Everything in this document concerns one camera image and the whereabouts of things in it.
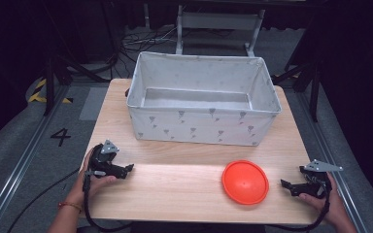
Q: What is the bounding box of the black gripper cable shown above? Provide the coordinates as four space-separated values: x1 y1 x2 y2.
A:
265 182 333 233
82 173 134 233

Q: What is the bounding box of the grey metal frame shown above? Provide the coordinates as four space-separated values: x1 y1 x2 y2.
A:
175 4 266 58

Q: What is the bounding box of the orange plastic bowl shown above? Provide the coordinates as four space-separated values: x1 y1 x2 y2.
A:
220 159 270 206

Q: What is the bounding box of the white fabric storage box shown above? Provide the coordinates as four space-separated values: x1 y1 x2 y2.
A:
125 50 283 148

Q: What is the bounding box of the person's left hand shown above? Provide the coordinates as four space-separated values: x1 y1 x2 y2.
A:
73 150 119 204

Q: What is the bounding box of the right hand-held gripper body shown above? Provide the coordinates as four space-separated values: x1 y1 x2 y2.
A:
298 158 344 199

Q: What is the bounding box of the yellow black hazard tape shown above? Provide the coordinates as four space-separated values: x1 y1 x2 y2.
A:
27 78 75 105

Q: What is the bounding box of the bundle of floor cables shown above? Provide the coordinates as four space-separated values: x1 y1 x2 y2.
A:
119 26 180 67

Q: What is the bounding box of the thin black cable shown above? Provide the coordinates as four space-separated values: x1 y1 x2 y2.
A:
5 167 83 233

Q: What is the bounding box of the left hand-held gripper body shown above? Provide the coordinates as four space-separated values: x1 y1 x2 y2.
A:
87 139 126 181

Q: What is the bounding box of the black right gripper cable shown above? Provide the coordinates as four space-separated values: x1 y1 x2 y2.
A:
265 182 333 233

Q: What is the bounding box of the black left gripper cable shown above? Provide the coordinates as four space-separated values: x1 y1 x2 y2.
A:
82 173 134 233

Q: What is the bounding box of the red string bracelet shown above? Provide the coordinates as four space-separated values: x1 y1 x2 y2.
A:
57 201 83 214

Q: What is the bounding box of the grey metal floor rail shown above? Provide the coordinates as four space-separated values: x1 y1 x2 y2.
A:
0 84 71 229
295 91 370 233

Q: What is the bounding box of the person's right hand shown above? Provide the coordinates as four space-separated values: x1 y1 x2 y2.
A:
298 172 347 225

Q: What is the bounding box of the black metal stand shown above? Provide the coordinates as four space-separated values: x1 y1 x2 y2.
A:
273 54 322 123
42 0 112 117

